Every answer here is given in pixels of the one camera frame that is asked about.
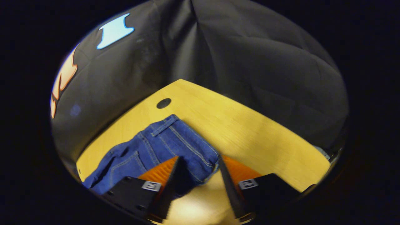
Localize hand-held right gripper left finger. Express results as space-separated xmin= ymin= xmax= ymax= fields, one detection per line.
xmin=102 ymin=156 xmax=185 ymax=223

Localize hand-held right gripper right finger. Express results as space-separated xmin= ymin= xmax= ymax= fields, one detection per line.
xmin=218 ymin=154 xmax=303 ymax=223

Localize blue denim jeans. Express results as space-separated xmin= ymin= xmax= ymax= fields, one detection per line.
xmin=82 ymin=114 xmax=220 ymax=199

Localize black backdrop cloth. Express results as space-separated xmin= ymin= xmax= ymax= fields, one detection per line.
xmin=50 ymin=0 xmax=350 ymax=163

